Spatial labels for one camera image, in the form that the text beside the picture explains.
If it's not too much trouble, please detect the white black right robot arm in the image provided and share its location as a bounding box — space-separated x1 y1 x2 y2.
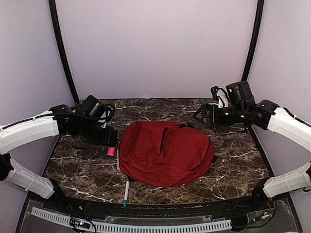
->
193 81 311 211

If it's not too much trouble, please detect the black front rail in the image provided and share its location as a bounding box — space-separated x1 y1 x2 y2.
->
24 188 290 219

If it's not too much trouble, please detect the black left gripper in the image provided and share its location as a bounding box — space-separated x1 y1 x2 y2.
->
78 119 117 147

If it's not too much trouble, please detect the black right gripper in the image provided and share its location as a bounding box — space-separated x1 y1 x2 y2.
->
193 103 246 127

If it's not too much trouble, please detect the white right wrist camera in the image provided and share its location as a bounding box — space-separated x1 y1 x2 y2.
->
211 86 229 108

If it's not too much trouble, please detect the pastel yellow pink highlighter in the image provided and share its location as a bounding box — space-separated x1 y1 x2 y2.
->
117 149 121 171

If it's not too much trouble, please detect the white teal marker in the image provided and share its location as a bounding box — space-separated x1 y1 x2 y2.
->
123 180 130 207

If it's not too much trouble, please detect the left black frame post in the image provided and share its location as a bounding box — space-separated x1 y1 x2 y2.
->
48 0 80 103

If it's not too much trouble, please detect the black frame post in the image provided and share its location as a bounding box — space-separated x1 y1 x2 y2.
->
48 0 80 103
241 0 264 81

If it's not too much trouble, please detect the small circuit board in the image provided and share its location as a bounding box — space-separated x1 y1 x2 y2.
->
69 218 91 230

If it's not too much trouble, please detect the red student backpack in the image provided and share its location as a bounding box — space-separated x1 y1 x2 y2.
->
120 121 214 187

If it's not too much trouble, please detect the right black frame post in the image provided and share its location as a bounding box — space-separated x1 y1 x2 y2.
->
241 0 264 81

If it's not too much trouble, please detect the white slotted cable duct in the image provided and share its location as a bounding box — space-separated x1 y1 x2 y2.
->
31 207 232 233

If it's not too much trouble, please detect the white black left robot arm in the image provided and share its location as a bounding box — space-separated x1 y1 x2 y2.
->
0 95 118 212

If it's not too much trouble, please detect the black pink highlighter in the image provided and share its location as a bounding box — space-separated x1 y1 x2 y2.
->
107 147 116 157

